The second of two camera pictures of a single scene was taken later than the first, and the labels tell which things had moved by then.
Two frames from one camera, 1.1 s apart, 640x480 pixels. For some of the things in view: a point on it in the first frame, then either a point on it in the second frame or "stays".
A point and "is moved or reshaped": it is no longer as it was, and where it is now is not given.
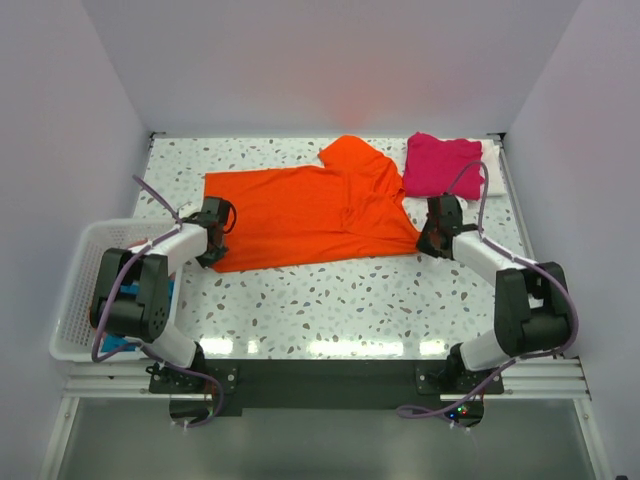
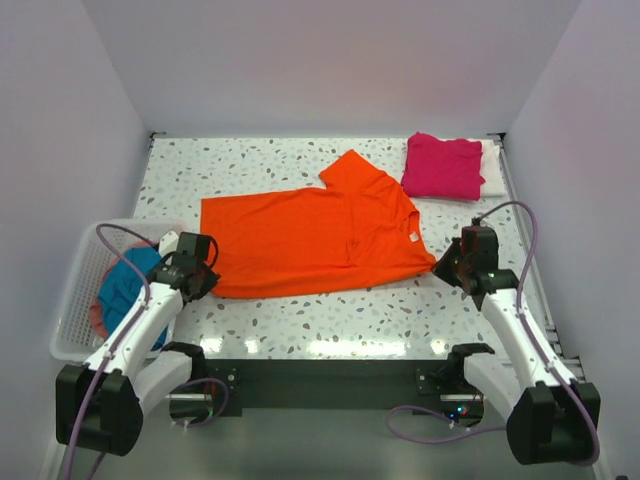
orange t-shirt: (353, 205) is moved or reshaped
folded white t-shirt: (491, 157) stays
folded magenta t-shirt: (433, 166) stays
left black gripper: (210, 260) -> (209, 283)
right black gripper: (423, 245) -> (440, 268)
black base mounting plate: (328, 388) stays
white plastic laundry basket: (72, 336) stays
